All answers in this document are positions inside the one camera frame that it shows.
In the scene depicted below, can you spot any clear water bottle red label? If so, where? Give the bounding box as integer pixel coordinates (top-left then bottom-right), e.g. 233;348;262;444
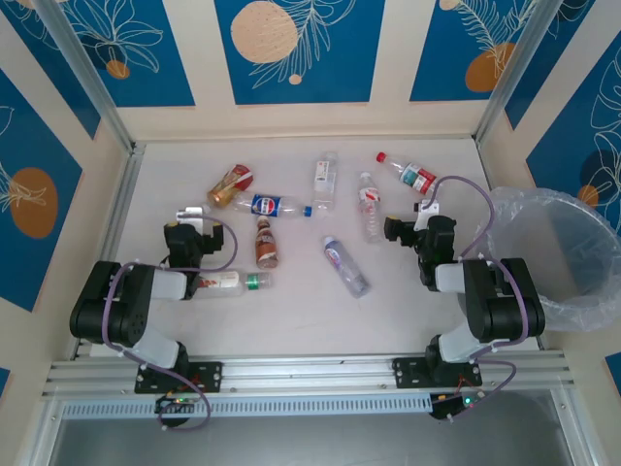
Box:
357;171;383;245

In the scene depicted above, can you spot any green cap clear bottle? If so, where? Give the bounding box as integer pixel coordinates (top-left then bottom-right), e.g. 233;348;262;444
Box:
196;270;273;298

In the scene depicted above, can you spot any brown chocolate drink bottle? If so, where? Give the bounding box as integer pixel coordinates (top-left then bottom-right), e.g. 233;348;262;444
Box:
254;216;283;271

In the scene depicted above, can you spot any gold and red drink bottle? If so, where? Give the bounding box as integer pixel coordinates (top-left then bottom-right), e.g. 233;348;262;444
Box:
201;163;255;215

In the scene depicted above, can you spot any blue label cola bottle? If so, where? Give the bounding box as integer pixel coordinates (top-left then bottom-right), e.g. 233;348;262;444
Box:
231;192;313;220

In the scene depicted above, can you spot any small blue label water bottle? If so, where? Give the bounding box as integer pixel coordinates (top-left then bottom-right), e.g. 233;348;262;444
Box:
321;235;371;299

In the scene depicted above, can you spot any bin with clear plastic liner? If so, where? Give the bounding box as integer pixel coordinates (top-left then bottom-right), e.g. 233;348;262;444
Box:
484;186;621;333

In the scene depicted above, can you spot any red cap clear bottle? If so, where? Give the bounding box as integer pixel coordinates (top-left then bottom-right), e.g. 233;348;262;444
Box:
376;151;438;197

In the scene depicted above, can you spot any clear bottle white label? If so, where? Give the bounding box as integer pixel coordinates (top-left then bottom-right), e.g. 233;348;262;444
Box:
311;150;340;211

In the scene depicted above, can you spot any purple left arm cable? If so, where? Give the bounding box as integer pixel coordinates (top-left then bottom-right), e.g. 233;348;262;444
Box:
104;217;239;433

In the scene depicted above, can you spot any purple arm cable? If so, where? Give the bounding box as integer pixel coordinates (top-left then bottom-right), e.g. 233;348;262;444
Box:
104;217;239;433
434;174;530;423

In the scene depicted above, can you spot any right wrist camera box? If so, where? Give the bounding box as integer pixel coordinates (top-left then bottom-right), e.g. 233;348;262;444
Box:
413;197;441;232

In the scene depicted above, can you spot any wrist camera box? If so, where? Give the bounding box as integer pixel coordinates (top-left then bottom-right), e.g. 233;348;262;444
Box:
176;206;205;229
413;197;441;232

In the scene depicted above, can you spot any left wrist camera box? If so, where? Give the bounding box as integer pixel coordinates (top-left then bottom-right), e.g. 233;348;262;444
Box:
176;206;205;229

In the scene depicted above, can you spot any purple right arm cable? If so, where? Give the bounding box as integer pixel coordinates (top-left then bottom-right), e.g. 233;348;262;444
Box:
434;174;530;423

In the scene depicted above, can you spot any aluminium side rail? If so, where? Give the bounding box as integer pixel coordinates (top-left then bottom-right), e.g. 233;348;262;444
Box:
72;143;147;360

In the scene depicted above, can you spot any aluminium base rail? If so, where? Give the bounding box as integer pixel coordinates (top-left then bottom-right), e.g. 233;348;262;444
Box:
41;351;573;397

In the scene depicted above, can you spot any grey slotted cable duct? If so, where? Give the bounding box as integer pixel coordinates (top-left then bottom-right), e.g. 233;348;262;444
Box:
60;392;433;419

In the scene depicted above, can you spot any aluminium frame post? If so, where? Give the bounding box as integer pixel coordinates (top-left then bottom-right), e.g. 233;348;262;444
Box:
474;0;559;145
36;0;135;151

